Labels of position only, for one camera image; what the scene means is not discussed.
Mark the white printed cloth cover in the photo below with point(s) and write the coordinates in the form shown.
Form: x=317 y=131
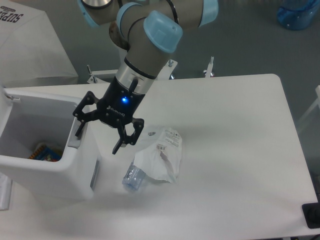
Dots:
x=31 y=53

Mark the crushed clear plastic bottle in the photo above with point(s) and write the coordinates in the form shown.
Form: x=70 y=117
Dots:
x=133 y=177

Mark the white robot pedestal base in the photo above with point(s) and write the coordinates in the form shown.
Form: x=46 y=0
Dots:
x=166 y=73

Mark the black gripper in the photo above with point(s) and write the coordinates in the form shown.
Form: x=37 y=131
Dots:
x=120 y=107

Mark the crumpled white paper bag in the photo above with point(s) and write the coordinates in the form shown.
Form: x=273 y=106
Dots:
x=160 y=153

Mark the colourful trash inside can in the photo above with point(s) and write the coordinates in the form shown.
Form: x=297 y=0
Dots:
x=48 y=152

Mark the white frame at right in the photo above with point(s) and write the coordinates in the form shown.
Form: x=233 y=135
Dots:
x=310 y=113

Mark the clear plastic bag left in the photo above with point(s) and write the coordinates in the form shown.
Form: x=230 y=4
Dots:
x=5 y=191

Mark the white push-lid trash can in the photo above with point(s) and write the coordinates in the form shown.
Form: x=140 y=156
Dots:
x=28 y=118

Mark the blue water jug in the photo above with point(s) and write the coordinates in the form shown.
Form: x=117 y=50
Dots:
x=296 y=15

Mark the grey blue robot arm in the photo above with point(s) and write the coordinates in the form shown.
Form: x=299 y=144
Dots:
x=152 y=32

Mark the black device at edge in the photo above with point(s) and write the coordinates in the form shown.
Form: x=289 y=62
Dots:
x=311 y=213

